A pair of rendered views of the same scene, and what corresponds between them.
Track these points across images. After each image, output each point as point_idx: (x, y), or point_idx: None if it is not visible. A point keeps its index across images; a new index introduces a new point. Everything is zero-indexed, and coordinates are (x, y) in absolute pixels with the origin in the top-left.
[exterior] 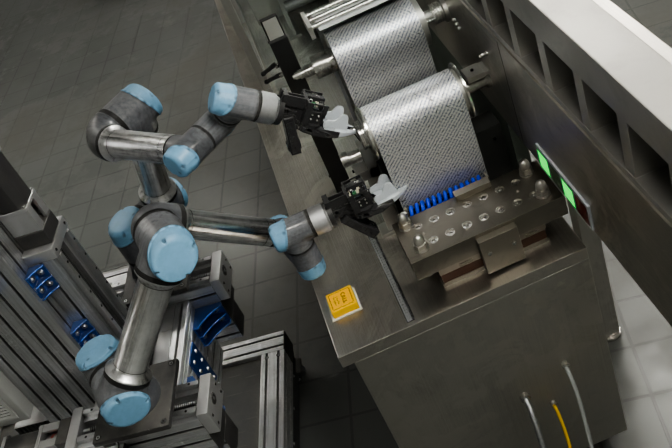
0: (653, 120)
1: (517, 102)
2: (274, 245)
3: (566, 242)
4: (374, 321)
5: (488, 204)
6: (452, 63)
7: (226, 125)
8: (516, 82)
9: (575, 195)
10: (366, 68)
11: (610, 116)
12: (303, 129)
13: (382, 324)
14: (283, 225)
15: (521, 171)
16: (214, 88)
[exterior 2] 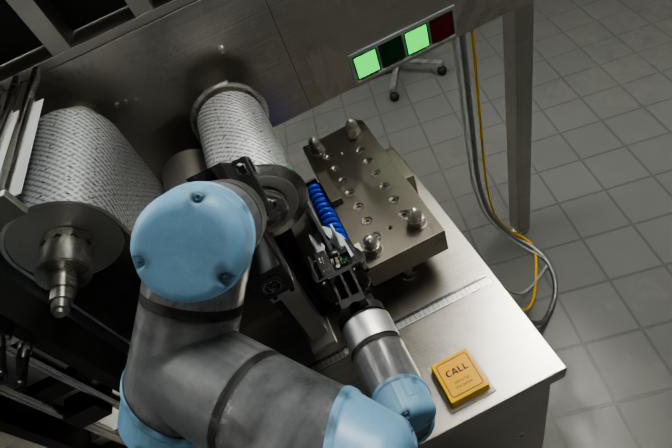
0: None
1: (303, 41)
2: (433, 410)
3: None
4: (491, 325)
5: (356, 173)
6: (204, 91)
7: (241, 315)
8: None
9: (433, 19)
10: (127, 200)
11: None
12: (274, 212)
13: (496, 313)
14: (398, 379)
15: (320, 147)
16: (170, 211)
